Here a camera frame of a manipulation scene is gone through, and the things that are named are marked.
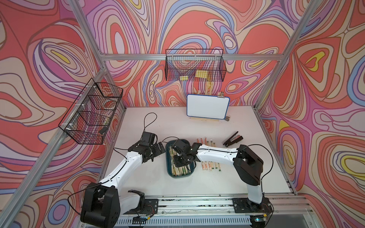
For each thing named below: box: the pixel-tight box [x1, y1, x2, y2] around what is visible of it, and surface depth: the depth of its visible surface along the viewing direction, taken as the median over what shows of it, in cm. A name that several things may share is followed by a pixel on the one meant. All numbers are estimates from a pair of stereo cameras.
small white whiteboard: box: [186, 94, 231, 120], surface depth 100 cm
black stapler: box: [222, 131, 244, 148], surface depth 100 cm
